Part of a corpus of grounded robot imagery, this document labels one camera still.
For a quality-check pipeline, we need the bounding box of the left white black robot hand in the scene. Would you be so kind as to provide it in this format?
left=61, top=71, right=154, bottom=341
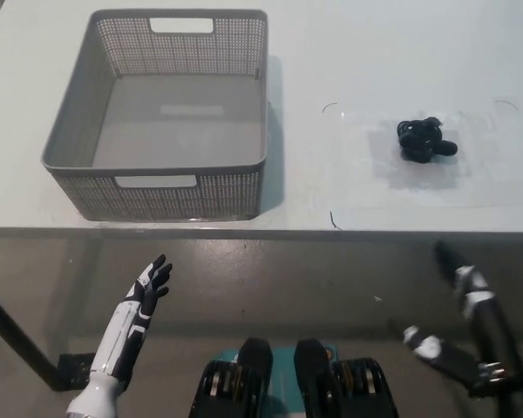
left=90, top=254, right=174, bottom=385

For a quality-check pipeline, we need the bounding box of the grey perforated plastic basket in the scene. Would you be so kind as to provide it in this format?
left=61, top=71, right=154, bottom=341
left=40, top=8, right=270, bottom=222

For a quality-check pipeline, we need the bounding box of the black table leg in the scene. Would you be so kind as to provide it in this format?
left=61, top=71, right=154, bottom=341
left=0, top=282, right=63, bottom=391

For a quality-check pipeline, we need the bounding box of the black webcam with cable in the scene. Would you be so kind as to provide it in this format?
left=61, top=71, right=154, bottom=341
left=395, top=116, right=459, bottom=165

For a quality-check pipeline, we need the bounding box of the black floor foot plate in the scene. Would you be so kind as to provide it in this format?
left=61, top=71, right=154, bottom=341
left=58, top=353, right=96, bottom=391

